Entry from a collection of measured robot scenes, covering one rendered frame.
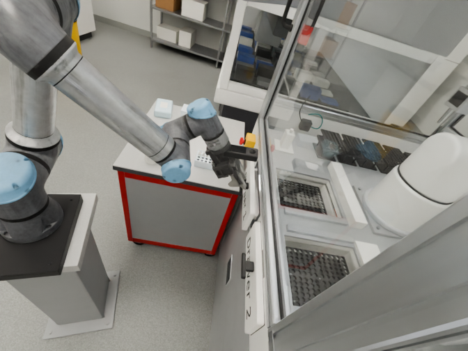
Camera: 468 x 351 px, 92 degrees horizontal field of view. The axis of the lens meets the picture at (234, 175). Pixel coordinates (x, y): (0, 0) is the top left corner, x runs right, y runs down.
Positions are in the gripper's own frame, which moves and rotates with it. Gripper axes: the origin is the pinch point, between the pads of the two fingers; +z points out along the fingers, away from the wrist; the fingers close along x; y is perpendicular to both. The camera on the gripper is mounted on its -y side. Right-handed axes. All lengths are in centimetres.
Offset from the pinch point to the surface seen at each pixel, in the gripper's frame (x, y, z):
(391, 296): 51, -27, -29
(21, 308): 30, 128, 21
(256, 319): 44.9, -3.0, 1.4
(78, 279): 30, 63, -1
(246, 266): 31.9, -0.5, 1.1
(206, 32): -424, 86, 5
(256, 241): 24.5, -3.5, 1.2
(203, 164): -20.1, 21.8, 0.9
